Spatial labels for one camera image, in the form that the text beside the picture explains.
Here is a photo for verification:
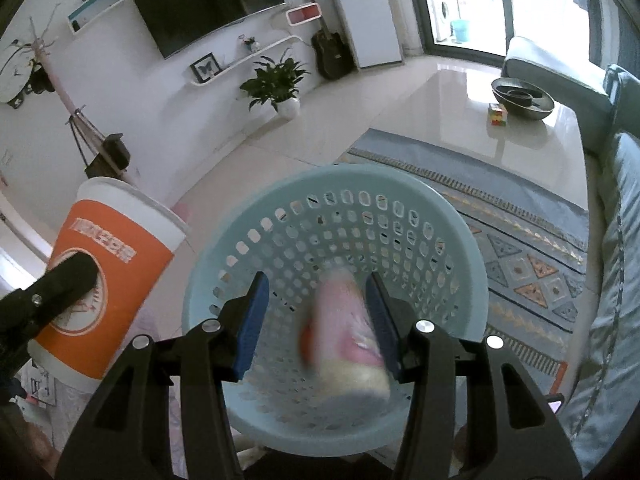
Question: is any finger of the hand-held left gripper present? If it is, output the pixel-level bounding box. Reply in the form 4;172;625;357
0;253;102;361

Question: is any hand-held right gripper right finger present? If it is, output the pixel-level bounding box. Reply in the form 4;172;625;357
364;271;584;480

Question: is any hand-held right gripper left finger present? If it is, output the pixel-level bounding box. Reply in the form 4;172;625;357
55;270;271;480

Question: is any pink snack packet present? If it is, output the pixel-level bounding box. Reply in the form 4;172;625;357
298;267;392;404

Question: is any orange paper cup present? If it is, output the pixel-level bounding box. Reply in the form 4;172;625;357
27;177;194;394

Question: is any light blue plastic basket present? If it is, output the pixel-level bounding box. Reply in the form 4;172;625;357
182;162;489;459

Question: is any pink lace cover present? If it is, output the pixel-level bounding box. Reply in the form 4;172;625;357
0;199;192;480

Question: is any brown hanging bag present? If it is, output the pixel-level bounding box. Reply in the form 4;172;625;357
83;152;127;182

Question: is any small black hanging bag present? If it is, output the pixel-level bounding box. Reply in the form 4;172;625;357
102;133;131;166

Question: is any patterned grey rug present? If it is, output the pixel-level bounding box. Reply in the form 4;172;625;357
334;128;591;397

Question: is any black hanging hat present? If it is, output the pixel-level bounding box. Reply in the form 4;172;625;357
27;62;56;94

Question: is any glossy beige coffee table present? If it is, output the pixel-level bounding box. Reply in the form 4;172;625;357
367;69;589;212

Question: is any wooden coat stand with bags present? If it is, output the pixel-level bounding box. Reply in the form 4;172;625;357
19;2;147;187

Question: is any grey blue sofa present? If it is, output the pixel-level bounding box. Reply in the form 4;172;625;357
502;36;640;480

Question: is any potted green plant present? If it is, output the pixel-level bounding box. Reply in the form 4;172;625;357
239;48;311;120

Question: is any low curved white shelf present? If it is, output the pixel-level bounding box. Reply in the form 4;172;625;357
188;35;304;87

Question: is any dark metal bowl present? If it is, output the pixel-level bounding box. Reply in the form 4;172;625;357
490;77;555;121

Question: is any long white box shelf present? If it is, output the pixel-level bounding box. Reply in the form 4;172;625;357
67;0;125;36

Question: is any black acoustic guitar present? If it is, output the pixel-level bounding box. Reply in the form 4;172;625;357
298;0;357;81

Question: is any white tall cabinet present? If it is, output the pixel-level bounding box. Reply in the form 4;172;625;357
317;0;405;70

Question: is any white washing machine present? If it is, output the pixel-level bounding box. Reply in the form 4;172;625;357
427;0;461;44

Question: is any red white box shelf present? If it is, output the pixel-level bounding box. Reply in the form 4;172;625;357
285;3;322;26

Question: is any grey blue cushion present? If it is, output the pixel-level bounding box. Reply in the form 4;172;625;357
604;64;640;142

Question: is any white wall clock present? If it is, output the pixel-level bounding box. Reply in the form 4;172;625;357
0;40;44;109

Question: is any black butterfly frame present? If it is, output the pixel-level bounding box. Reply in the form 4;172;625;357
189;52;221;84

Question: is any dark sliding door frame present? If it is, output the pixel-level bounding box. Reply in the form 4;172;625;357
404;0;603;61

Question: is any black wall television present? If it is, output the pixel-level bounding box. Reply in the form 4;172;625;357
129;0;286;60

